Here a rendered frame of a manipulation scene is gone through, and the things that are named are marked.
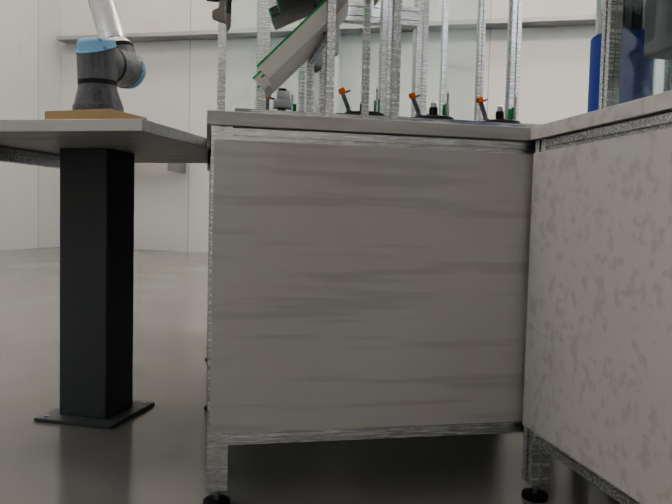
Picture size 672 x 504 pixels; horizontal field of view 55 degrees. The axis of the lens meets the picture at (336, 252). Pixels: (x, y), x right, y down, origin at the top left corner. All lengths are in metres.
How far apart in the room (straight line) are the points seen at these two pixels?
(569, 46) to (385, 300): 9.14
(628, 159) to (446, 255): 0.46
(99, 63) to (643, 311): 1.64
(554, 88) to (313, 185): 8.99
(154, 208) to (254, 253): 10.01
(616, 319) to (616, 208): 0.20
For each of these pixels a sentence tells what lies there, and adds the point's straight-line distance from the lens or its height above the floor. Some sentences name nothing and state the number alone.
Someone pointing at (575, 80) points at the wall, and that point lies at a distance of 10.34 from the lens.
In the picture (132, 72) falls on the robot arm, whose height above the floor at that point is 1.09.
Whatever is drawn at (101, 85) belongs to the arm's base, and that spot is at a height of 1.02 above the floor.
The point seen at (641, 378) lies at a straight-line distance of 1.24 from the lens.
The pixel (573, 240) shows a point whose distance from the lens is 1.40.
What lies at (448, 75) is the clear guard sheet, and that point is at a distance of 3.71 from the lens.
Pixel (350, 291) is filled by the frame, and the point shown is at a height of 0.48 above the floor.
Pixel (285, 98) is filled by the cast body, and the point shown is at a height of 1.06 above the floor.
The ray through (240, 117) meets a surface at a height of 0.85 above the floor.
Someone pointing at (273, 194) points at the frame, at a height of 0.69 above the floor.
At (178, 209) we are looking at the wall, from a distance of 11.20.
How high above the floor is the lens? 0.64
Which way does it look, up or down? 3 degrees down
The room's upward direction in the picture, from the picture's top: 1 degrees clockwise
